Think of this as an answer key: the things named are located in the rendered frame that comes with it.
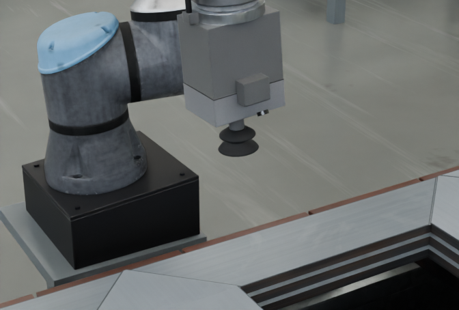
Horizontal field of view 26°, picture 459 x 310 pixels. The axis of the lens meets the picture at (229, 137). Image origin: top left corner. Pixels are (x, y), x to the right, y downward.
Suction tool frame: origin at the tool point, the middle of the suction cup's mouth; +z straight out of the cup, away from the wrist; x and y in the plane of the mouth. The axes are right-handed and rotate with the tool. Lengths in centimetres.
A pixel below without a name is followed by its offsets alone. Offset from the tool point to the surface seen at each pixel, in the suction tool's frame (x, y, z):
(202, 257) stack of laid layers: 1.8, -4.6, 12.8
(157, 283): -0.3, -11.4, 12.3
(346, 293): 8.3, 19.8, 31.2
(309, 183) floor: 145, 107, 101
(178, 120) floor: 208, 96, 98
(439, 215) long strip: -4.8, 24.2, 14.8
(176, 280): -1.0, -9.5, 12.5
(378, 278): 8.7, 25.5, 31.5
